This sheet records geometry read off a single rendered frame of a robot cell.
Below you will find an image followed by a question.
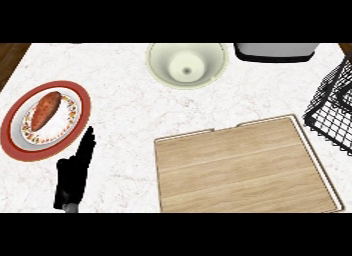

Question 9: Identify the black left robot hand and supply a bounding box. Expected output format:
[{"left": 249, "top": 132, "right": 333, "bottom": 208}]
[{"left": 52, "top": 125, "right": 98, "bottom": 211}]

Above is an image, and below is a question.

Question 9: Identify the pale wooden tray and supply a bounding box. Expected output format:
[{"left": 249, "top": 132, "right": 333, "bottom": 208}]
[{"left": 153, "top": 113, "right": 346, "bottom": 214}]

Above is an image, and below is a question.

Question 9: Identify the white floral rimmed plate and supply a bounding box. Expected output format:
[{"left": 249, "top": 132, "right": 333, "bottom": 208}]
[{"left": 9, "top": 87, "right": 82, "bottom": 152}]

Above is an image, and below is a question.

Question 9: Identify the red round placemat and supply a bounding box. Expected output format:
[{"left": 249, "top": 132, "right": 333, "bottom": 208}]
[{"left": 0, "top": 80, "right": 93, "bottom": 163}]

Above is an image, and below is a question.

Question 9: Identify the orange sweet potato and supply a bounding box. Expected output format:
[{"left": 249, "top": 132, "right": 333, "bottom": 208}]
[{"left": 30, "top": 91, "right": 64, "bottom": 132}]

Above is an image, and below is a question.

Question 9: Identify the pale green round bowl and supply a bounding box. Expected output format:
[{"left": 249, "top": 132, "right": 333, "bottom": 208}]
[{"left": 145, "top": 43, "right": 231, "bottom": 90}]

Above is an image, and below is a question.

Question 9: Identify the grey and black appliance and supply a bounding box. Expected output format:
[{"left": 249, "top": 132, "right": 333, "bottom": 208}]
[{"left": 232, "top": 43, "right": 321, "bottom": 64}]

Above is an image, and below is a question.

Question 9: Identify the black wire tiered basket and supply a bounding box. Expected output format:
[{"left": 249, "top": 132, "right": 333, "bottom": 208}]
[{"left": 303, "top": 43, "right": 352, "bottom": 163}]

